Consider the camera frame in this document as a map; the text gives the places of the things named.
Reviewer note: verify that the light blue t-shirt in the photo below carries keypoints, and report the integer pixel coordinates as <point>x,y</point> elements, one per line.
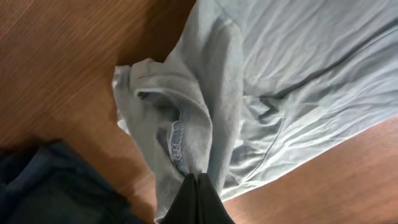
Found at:
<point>254,89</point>

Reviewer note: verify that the dark navy folded garment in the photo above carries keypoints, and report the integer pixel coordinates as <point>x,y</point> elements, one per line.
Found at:
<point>50,183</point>

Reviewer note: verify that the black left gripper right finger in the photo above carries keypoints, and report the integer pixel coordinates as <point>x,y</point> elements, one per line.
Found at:
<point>210,206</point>

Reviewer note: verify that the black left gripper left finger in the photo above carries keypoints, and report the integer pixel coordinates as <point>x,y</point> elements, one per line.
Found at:
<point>183,209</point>

